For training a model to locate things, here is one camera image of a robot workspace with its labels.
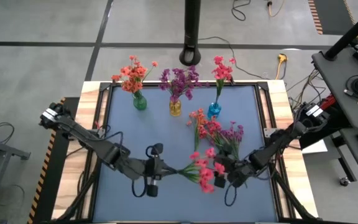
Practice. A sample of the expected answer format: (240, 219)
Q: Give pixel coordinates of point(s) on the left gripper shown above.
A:
(152, 169)

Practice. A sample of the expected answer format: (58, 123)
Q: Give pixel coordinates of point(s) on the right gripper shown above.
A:
(238, 171)

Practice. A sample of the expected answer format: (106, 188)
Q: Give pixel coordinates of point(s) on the red artificial flower stem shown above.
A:
(205, 174)
(222, 71)
(211, 127)

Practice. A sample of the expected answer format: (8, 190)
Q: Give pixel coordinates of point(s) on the purple artificial flower stem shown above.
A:
(169, 84)
(233, 135)
(190, 77)

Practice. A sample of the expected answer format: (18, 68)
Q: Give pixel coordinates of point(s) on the orange artificial flower stem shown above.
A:
(138, 71)
(126, 84)
(199, 119)

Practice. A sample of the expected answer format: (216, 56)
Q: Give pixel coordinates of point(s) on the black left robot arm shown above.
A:
(85, 136)

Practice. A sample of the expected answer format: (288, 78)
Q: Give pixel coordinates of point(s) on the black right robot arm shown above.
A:
(277, 144)

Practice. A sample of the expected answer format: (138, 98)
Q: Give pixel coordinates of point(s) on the yellow glass vase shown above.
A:
(175, 109)

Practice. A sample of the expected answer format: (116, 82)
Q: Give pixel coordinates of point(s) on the blue glass vase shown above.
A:
(214, 111)

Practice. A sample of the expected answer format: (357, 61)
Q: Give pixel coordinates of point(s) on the green glass vase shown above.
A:
(140, 102)

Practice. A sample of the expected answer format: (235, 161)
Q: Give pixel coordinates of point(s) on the white paper sheet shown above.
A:
(314, 147)

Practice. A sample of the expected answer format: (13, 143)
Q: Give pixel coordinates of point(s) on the black caster wheel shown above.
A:
(344, 181)

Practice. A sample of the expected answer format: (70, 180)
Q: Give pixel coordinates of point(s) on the hazard striped black platform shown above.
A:
(57, 186)

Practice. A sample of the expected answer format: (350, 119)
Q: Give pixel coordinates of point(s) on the yellow power plug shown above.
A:
(282, 58)

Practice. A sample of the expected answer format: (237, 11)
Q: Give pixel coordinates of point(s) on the black side desk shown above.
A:
(337, 93)

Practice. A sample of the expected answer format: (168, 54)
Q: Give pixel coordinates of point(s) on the black desk pole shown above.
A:
(350, 31)

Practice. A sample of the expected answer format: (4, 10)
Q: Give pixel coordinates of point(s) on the black striped-edge floor mat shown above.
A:
(331, 15)

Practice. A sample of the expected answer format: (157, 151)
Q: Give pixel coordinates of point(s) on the silver metal bracket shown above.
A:
(270, 132)

